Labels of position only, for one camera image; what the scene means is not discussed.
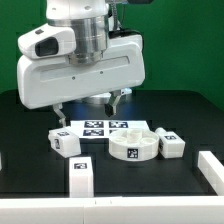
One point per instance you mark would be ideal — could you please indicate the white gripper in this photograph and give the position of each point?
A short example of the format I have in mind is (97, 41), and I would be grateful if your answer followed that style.
(50, 81)

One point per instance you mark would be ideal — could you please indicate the white round stool seat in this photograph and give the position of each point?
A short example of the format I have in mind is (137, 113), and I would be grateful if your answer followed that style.
(133, 145)

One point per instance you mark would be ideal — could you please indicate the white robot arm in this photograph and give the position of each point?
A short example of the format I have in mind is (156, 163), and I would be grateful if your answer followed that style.
(80, 52)

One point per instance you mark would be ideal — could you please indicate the white marker sheet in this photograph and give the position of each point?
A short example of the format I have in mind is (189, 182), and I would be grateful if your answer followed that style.
(94, 129)

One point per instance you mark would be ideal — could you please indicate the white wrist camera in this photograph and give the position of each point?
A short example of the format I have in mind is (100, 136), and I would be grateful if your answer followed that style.
(47, 41)

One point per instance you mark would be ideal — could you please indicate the white right wall rail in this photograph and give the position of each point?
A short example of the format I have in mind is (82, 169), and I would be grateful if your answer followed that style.
(213, 171)

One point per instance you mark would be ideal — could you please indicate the white wall rail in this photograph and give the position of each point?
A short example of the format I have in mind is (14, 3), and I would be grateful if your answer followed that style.
(114, 210)
(213, 171)

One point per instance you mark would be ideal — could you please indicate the white front wall rail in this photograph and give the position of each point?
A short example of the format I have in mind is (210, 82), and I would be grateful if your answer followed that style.
(114, 210)

